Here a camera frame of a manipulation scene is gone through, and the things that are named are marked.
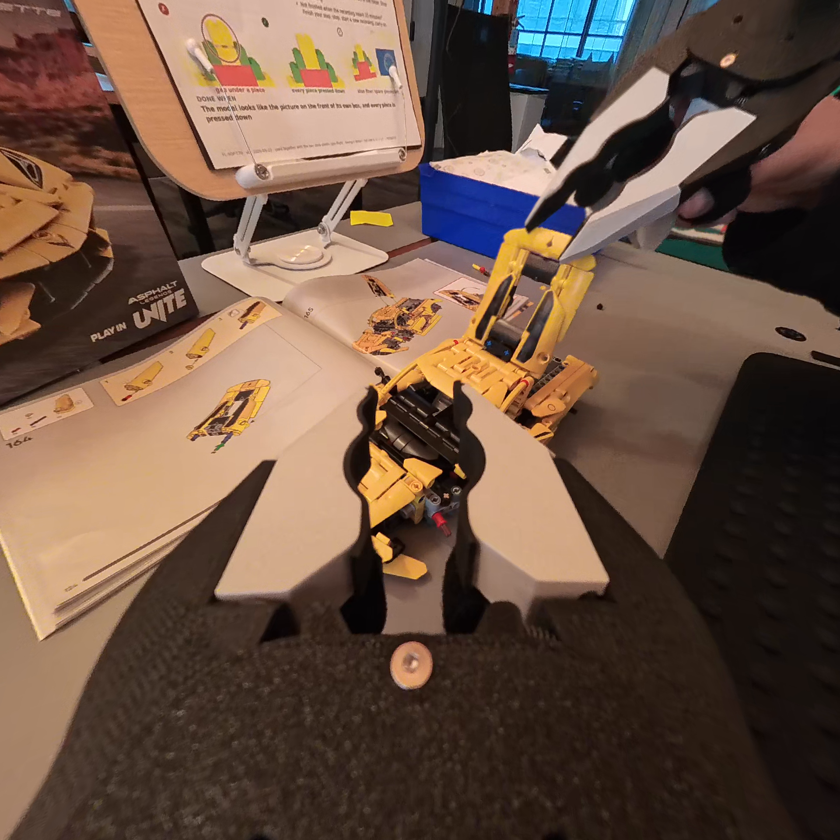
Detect person's right forearm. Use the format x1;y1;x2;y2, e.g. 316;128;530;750
722;187;840;309

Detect blue plastic bin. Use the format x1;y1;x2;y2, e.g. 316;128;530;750
419;161;592;260

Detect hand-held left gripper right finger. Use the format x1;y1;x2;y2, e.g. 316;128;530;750
443;382;610;634

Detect black perforated chair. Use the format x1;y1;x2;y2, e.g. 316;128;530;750
666;352;840;840

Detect green mat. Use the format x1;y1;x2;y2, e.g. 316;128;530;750
656;235;728;265

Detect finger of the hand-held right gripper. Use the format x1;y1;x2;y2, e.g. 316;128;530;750
558;105;760;263
524;66;677;231

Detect white paper bags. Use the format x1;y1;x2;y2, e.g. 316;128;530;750
433;125;588;198

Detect instruction booklet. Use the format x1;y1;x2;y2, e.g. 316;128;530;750
0;258;532;641

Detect person's right hand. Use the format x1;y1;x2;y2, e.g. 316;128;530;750
676;98;840;228

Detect yellow brick model car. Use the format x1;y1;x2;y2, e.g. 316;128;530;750
357;335;599;581

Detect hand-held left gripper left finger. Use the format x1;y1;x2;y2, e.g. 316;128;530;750
215;386;385;634

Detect wooden document stand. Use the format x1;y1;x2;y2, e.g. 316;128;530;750
72;0;426;284

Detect grey desk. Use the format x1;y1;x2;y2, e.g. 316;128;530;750
0;200;840;840

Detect large paned window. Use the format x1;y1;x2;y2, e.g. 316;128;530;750
515;0;637;63

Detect brick set box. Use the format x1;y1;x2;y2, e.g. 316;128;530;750
0;0;201;408

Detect printed instruction sheet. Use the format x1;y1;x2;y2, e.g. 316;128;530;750
138;0;409;170

